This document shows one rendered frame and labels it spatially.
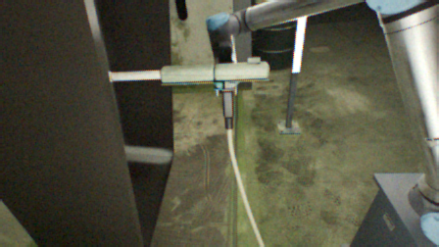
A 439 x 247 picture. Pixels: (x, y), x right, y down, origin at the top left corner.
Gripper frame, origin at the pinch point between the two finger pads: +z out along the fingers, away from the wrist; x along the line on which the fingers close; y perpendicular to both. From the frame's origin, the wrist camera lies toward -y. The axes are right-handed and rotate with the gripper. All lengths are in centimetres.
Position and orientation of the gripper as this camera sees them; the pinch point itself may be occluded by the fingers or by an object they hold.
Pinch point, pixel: (225, 82)
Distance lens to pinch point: 65.9
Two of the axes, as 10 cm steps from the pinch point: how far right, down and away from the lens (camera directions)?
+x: -10.0, 0.4, 0.2
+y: 0.4, 8.6, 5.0
